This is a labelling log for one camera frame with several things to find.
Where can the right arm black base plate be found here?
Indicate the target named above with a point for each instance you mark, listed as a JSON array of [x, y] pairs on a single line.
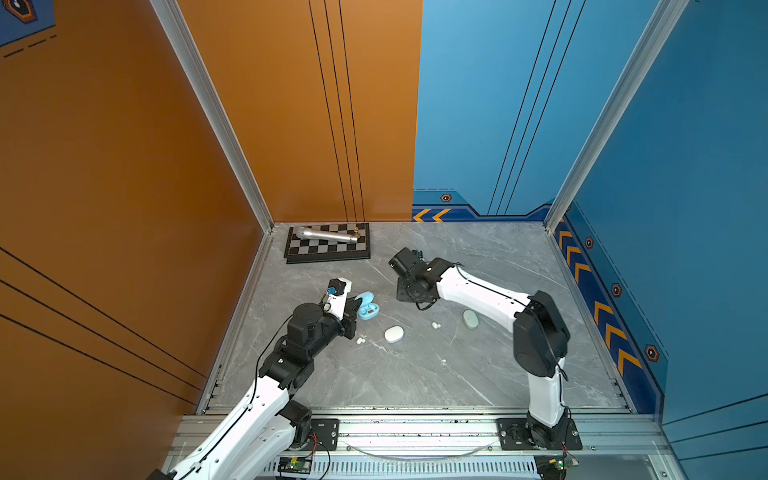
[[510, 433]]

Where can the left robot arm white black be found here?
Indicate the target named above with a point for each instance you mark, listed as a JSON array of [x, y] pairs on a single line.
[[267, 420]]

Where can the green circuit board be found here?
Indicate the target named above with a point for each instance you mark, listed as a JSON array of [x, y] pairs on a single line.
[[294, 467], [556, 467]]

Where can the black white chessboard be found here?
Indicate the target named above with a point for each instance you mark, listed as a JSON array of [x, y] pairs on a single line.
[[299, 251]]

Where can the right green circuit board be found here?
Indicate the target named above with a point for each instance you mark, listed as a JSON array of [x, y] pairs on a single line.
[[556, 467]]

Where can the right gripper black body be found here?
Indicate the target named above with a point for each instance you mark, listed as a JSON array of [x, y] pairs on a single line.
[[405, 292]]

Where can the left aluminium corner post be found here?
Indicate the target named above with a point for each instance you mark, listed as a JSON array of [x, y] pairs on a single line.
[[175, 27]]

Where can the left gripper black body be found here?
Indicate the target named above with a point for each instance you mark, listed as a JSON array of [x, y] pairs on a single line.
[[346, 324]]

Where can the right aluminium corner post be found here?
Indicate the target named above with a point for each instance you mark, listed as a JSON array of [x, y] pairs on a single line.
[[653, 38]]

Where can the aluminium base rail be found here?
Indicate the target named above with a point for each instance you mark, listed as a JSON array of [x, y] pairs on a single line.
[[463, 444]]

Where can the white earbud charging case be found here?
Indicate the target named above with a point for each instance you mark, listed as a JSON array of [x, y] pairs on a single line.
[[394, 334]]

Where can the blue earbud charging case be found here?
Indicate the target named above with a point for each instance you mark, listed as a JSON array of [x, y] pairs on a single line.
[[368, 309]]

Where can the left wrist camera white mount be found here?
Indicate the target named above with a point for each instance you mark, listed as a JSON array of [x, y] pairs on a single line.
[[335, 299]]

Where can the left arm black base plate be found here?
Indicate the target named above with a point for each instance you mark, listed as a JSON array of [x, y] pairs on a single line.
[[316, 431]]

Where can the mint green earbud charging case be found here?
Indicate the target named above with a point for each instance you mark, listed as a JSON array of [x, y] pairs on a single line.
[[470, 319]]

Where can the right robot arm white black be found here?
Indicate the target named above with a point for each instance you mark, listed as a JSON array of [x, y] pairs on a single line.
[[539, 332]]

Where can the silver microphone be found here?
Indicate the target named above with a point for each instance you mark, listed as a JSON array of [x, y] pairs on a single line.
[[312, 234]]

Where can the aluminium corner post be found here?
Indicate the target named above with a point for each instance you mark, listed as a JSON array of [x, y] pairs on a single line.
[[653, 38], [175, 27]]

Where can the left green circuit board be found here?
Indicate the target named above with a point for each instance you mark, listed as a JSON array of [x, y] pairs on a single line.
[[294, 467]]

